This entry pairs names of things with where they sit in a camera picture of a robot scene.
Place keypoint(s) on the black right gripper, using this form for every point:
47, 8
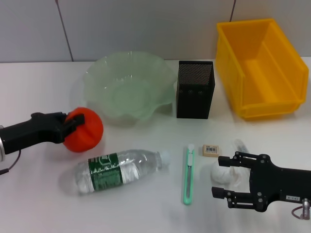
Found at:
286, 184

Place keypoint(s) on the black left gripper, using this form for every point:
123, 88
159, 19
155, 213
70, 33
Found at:
31, 133

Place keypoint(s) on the white paper ball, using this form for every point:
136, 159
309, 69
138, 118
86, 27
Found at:
221, 176

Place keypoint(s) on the red-orange toy orange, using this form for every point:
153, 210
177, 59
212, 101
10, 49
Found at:
90, 131

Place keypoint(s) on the clear green-label water bottle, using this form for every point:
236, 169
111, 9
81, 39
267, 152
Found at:
121, 167

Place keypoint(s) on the beige eraser with barcode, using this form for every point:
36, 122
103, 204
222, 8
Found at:
211, 151

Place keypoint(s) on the green utility knife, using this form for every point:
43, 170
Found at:
188, 177

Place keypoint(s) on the grey pen in clear wrapper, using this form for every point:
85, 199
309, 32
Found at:
239, 145

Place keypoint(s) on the green frosted glass fruit bowl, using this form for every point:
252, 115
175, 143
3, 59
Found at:
126, 97

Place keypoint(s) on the black mesh pen holder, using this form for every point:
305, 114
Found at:
194, 97

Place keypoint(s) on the yellow plastic storage bin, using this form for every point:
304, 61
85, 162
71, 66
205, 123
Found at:
257, 72

